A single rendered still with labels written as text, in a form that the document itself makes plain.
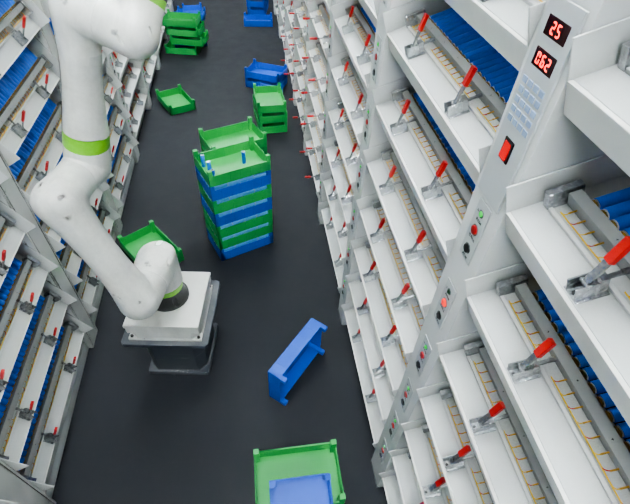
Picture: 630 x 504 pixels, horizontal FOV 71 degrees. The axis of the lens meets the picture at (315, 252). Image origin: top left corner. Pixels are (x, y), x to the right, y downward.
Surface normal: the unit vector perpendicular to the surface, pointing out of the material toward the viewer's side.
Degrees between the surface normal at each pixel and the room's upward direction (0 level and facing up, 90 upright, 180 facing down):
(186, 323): 1
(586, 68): 90
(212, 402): 0
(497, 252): 90
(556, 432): 20
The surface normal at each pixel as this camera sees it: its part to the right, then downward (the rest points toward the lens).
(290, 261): 0.04, -0.69
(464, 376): -0.30, -0.63
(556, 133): 0.14, 0.72
